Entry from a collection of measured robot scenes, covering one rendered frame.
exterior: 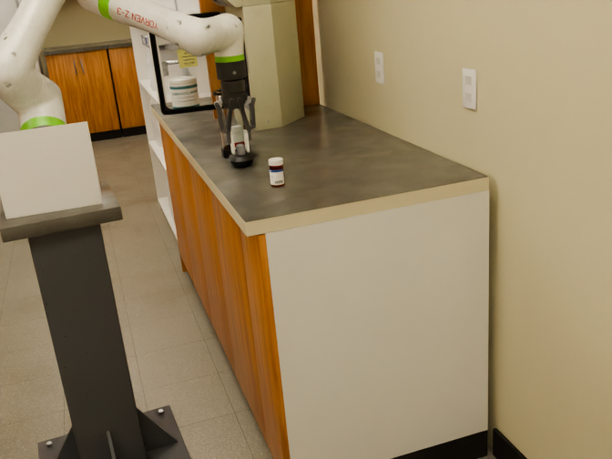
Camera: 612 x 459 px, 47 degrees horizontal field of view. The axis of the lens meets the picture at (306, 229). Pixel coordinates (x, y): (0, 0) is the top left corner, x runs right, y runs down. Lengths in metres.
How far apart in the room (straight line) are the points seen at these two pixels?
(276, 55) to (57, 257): 1.19
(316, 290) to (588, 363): 0.71
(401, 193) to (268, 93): 1.05
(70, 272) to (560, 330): 1.37
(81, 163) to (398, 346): 1.04
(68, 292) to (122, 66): 5.71
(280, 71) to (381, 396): 1.34
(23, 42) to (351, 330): 1.20
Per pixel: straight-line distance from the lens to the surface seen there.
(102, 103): 7.77
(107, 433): 2.40
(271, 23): 2.78
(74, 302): 2.19
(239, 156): 2.28
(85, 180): 2.08
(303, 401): 2.03
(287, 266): 1.83
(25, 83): 2.11
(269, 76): 2.79
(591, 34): 1.68
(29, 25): 2.15
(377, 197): 1.87
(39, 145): 2.06
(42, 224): 2.04
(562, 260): 1.86
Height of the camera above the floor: 1.52
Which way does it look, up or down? 20 degrees down
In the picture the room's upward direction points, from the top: 5 degrees counter-clockwise
